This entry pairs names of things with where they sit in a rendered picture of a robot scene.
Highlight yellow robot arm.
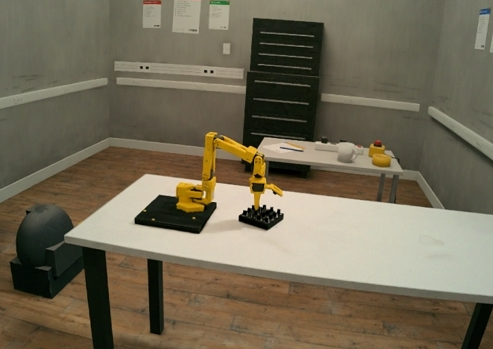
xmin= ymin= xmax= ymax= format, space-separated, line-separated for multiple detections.
xmin=176 ymin=132 xmax=266 ymax=212

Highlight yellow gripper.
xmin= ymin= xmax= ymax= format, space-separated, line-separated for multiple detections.
xmin=249 ymin=176 xmax=283 ymax=210

